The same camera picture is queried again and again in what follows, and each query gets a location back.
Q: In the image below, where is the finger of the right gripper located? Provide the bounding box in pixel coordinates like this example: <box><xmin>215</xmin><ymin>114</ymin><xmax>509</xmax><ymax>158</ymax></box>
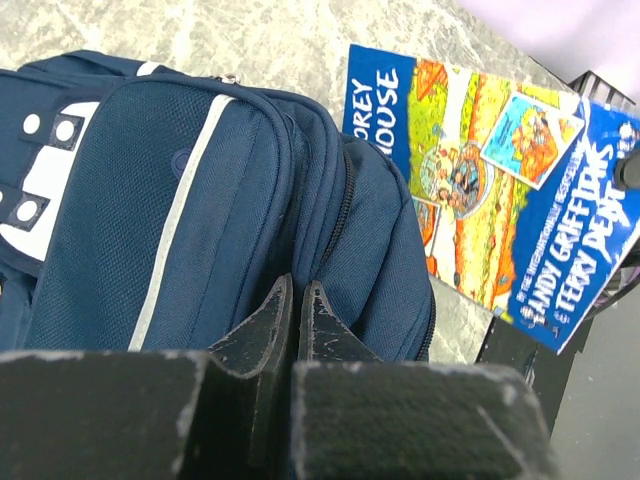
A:
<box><xmin>613</xmin><ymin>152</ymin><xmax>640</xmax><ymax>190</ymax></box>

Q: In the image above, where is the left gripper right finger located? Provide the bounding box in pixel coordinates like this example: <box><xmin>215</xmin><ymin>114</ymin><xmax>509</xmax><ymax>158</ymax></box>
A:
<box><xmin>292</xmin><ymin>282</ymin><xmax>558</xmax><ymax>479</ymax></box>

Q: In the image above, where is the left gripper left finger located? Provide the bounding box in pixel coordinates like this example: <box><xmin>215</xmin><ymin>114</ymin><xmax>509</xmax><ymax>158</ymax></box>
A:
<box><xmin>1</xmin><ymin>275</ymin><xmax>293</xmax><ymax>479</ymax></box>

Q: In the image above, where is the blue paperback book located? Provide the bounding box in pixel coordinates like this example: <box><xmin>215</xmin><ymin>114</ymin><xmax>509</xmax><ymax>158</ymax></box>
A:
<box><xmin>343</xmin><ymin>45</ymin><xmax>639</xmax><ymax>352</ymax></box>

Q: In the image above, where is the navy blue student backpack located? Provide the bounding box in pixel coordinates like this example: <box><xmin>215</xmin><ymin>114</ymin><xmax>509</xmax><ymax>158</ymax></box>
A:
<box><xmin>1</xmin><ymin>50</ymin><xmax>435</xmax><ymax>361</ymax></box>

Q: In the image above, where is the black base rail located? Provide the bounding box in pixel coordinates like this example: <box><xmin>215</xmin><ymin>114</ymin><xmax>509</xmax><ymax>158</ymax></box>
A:
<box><xmin>476</xmin><ymin>269</ymin><xmax>639</xmax><ymax>432</ymax></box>

